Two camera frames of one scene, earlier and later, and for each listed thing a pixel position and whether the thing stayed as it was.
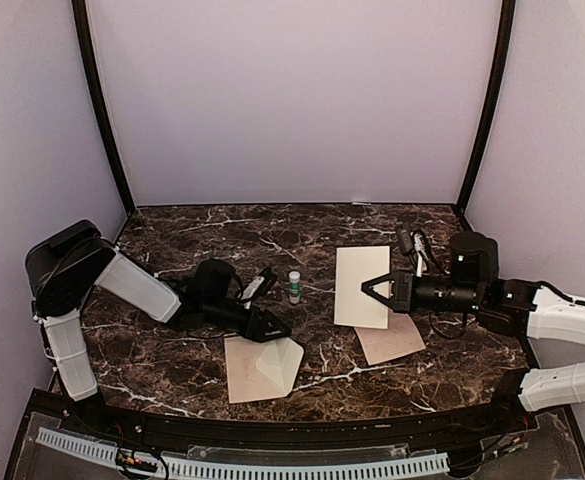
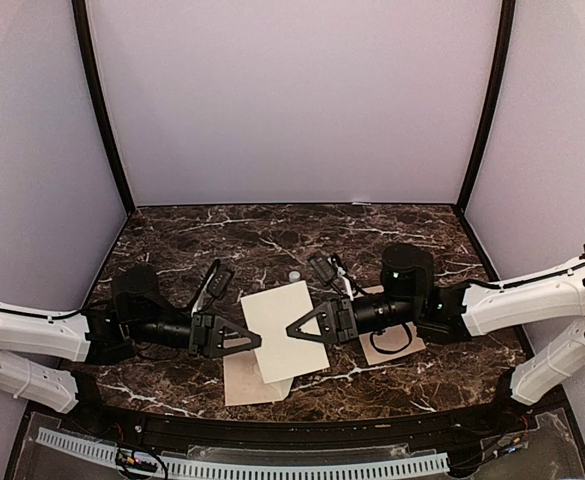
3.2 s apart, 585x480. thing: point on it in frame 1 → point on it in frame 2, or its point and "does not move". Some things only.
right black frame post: (507, 17) does not move
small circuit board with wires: (127, 460) does not move
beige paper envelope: (261, 370) does not move
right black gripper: (403, 290) → (329, 309)
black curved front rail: (497, 418) does not move
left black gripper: (258, 333) → (207, 336)
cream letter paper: (355, 266) → (283, 354)
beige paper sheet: (400, 338) does not move
